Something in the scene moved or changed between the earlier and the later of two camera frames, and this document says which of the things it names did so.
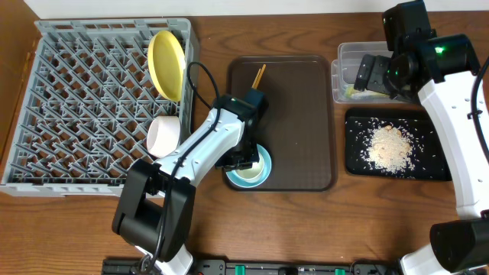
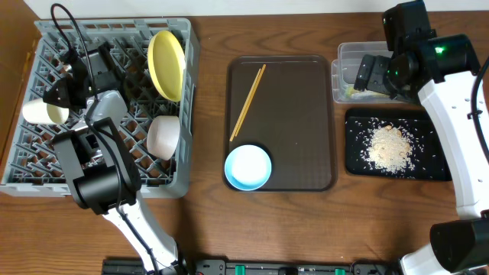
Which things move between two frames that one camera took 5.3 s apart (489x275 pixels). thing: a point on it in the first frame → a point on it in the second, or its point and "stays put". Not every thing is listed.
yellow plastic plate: (166, 59) stays put
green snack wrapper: (351, 92) stays put
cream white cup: (253, 173) → (37, 111)
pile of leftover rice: (389, 149) stays put
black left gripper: (237, 161) → (76, 85)
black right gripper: (362, 69) stays put
